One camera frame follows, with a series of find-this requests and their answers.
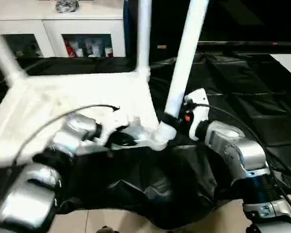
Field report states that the patterned bowl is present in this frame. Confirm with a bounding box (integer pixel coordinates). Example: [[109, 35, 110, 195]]
[[54, 0, 81, 13]]

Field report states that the white plastic table top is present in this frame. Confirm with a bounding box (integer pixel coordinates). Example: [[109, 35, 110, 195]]
[[0, 69, 178, 171]]

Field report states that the dark robot foot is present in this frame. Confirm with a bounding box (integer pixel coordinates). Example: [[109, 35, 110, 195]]
[[97, 225, 115, 233]]

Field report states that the black work mat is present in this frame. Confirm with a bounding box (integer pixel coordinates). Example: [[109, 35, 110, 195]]
[[0, 50, 291, 231]]

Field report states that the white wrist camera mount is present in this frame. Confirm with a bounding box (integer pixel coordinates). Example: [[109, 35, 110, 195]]
[[183, 88, 211, 142], [96, 109, 137, 147]]

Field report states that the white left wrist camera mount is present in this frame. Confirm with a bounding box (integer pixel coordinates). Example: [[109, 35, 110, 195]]
[[96, 109, 137, 147]]

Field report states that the flat white sheet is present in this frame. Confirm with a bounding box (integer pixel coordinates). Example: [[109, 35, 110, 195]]
[[268, 53, 291, 81]]

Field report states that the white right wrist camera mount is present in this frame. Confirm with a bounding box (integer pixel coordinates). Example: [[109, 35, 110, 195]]
[[183, 88, 211, 142]]

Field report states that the white glass-door cabinet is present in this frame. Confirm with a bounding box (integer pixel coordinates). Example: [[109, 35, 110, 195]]
[[0, 11, 127, 59]]

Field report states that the white plastic table leg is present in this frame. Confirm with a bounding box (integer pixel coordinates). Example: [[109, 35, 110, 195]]
[[157, 0, 210, 146], [135, 0, 153, 75], [0, 23, 29, 84]]

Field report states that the red packet behind glass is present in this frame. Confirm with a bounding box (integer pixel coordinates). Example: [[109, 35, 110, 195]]
[[64, 38, 75, 58]]

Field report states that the long black bar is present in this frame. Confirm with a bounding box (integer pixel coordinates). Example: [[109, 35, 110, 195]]
[[196, 40, 291, 49]]

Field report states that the dark blue upright post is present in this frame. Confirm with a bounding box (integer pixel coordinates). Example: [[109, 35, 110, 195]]
[[123, 0, 132, 58]]

